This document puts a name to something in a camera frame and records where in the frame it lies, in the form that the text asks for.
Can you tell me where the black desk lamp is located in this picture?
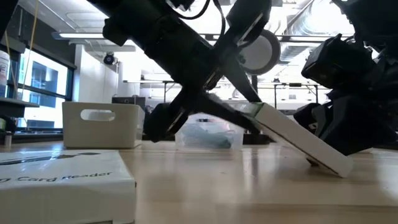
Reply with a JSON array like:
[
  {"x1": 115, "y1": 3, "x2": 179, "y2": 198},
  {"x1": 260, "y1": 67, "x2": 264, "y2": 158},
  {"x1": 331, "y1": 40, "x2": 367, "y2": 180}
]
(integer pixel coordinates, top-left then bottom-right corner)
[{"x1": 238, "y1": 29, "x2": 282, "y2": 96}]

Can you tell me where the black ceiling spotlight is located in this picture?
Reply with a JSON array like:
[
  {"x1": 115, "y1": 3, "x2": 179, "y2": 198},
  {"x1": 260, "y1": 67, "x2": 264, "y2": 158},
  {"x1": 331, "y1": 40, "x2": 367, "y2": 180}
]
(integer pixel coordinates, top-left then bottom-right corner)
[{"x1": 103, "y1": 52, "x2": 116, "y2": 66}]

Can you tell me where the white yellow wipes canister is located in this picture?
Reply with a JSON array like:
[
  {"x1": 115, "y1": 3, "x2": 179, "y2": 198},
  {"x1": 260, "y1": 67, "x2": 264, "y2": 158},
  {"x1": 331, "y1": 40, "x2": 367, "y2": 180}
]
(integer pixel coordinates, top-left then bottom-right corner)
[{"x1": 0, "y1": 49, "x2": 11, "y2": 98}]

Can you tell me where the white card reader box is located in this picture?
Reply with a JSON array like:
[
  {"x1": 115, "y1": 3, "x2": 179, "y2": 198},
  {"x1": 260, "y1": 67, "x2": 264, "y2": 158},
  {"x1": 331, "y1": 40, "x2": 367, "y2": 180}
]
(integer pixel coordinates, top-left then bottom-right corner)
[{"x1": 0, "y1": 149, "x2": 138, "y2": 224}]

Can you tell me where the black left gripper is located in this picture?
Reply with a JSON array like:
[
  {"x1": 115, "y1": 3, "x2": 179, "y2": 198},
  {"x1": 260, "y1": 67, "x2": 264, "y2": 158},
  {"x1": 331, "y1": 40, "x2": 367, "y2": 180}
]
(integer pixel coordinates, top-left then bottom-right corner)
[{"x1": 144, "y1": 0, "x2": 272, "y2": 143}]

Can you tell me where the black framed background table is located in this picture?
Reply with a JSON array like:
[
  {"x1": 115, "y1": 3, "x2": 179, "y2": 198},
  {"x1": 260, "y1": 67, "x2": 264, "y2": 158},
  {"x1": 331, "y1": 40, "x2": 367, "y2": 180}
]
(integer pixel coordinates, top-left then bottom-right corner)
[{"x1": 123, "y1": 79, "x2": 320, "y2": 108}]

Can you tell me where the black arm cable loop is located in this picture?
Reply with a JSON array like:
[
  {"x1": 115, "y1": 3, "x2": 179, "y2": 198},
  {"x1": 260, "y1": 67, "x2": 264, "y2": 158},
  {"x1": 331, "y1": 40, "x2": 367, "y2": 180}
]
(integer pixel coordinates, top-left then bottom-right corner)
[{"x1": 169, "y1": 0, "x2": 226, "y2": 37}]

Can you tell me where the dark grey desk top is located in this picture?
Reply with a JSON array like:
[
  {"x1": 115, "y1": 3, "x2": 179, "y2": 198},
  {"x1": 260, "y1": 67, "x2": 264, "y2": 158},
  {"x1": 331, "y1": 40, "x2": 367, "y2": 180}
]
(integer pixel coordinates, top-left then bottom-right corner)
[{"x1": 0, "y1": 96, "x2": 40, "y2": 118}]

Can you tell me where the white card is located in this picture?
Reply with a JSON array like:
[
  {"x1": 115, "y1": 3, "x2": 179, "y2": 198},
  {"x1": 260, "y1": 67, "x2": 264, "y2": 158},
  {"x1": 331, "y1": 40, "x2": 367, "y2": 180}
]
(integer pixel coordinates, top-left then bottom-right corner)
[{"x1": 242, "y1": 101, "x2": 354, "y2": 179}]

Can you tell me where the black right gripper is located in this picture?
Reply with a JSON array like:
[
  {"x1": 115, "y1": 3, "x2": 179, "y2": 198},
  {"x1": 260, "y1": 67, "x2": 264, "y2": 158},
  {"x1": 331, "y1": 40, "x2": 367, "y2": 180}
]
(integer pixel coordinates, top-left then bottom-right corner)
[{"x1": 294, "y1": 33, "x2": 398, "y2": 156}]

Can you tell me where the dark background cabinet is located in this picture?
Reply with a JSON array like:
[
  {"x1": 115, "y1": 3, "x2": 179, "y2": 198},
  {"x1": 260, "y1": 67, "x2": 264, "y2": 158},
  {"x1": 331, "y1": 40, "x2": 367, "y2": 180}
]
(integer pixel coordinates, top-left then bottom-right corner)
[{"x1": 111, "y1": 95, "x2": 147, "y2": 108}]

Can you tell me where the clear plastic bin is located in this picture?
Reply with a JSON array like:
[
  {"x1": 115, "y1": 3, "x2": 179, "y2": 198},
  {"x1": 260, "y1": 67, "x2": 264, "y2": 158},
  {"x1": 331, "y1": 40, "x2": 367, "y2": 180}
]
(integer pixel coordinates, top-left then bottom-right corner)
[{"x1": 174, "y1": 113, "x2": 245, "y2": 152}]

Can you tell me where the black aluminium table frame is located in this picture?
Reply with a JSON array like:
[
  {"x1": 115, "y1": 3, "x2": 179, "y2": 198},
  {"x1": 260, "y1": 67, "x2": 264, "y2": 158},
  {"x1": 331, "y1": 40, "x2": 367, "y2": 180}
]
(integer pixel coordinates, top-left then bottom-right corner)
[{"x1": 0, "y1": 131, "x2": 271, "y2": 146}]

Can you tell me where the thin yellow hanging cord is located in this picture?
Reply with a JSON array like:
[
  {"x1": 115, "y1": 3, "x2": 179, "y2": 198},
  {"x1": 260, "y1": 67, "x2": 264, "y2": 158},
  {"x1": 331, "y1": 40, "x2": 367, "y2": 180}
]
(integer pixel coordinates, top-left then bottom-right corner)
[{"x1": 21, "y1": 0, "x2": 40, "y2": 97}]

